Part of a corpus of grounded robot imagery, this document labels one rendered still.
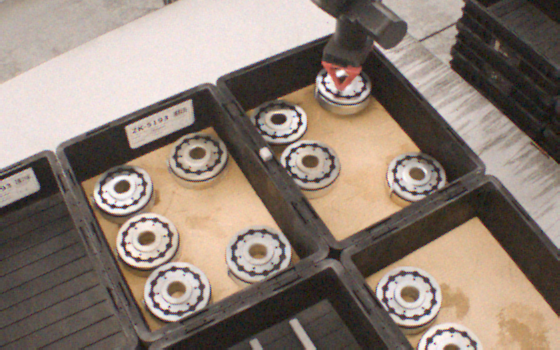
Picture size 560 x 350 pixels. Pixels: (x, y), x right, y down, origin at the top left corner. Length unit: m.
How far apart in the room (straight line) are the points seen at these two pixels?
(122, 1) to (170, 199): 1.86
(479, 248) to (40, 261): 0.73
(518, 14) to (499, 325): 1.28
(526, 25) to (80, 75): 1.31
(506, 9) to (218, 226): 1.32
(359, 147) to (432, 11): 1.70
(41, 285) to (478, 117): 0.95
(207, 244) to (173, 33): 0.69
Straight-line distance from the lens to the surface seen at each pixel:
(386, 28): 1.05
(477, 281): 1.10
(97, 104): 1.51
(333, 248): 0.98
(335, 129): 1.24
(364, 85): 1.25
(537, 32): 2.11
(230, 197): 1.15
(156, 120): 1.17
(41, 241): 1.17
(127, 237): 1.09
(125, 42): 1.65
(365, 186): 1.17
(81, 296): 1.10
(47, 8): 3.02
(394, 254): 1.07
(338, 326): 1.03
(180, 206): 1.15
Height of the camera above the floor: 1.77
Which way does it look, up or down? 52 degrees down
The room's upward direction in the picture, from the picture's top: straight up
